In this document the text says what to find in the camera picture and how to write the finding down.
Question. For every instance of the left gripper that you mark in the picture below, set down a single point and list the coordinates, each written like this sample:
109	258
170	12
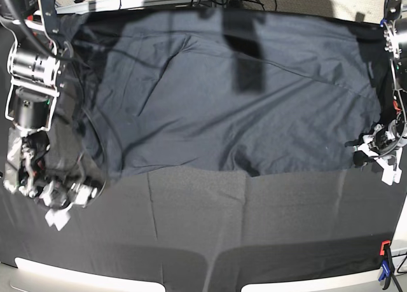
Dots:
383	146

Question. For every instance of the orange blue clamp near right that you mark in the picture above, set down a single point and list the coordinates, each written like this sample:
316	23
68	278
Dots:
388	274

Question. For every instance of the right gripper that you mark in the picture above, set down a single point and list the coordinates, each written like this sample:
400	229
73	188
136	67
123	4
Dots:
60	198

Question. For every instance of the dark navy t-shirt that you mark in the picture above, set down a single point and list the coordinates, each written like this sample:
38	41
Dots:
223	90

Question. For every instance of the black table cover cloth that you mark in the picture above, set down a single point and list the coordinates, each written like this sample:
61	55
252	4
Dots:
191	229

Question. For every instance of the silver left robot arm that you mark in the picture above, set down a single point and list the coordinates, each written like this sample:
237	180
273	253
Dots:
395	82

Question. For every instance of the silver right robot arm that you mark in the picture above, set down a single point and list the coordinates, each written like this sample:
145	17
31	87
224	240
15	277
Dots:
36	64

